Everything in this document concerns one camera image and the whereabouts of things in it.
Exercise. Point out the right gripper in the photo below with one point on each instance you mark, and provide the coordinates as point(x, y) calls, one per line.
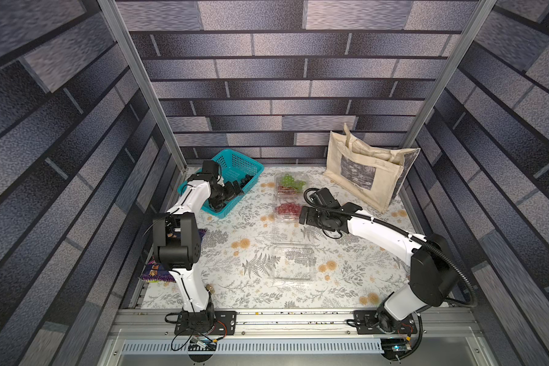
point(305, 215)

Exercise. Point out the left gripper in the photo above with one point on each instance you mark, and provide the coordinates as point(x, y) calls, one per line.
point(232, 193)

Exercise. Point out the clear clamshell container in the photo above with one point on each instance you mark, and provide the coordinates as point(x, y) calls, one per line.
point(293, 262)
point(296, 175)
point(284, 219)

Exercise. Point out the red grape bunch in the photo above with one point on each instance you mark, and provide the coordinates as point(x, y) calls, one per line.
point(288, 210)
point(287, 191)

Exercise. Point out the green grape bunch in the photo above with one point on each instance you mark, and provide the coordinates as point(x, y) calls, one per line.
point(290, 181)

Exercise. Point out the clear clamshell container back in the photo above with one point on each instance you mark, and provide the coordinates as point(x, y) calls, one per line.
point(293, 262)

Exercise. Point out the clear clamshell container front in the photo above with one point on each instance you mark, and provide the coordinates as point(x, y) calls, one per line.
point(296, 175)

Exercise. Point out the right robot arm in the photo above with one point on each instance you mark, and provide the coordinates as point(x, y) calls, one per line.
point(432, 274)

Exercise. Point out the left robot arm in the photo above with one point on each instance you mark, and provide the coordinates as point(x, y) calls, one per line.
point(181, 218)

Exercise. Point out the black grape bunch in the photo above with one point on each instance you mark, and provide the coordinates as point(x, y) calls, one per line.
point(246, 180)

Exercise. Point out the beige canvas tote bag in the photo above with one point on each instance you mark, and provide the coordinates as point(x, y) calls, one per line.
point(374, 175)

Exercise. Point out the floral tablecloth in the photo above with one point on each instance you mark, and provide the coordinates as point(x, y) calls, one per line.
point(236, 255)

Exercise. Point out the purple snack bag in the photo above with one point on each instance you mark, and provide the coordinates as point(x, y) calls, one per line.
point(158, 270)

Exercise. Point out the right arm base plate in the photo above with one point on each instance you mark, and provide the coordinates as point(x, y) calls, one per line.
point(367, 322)

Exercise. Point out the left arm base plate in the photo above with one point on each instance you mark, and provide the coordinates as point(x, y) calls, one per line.
point(209, 322)

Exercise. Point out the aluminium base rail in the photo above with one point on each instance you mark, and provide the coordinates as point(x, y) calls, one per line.
point(441, 336)

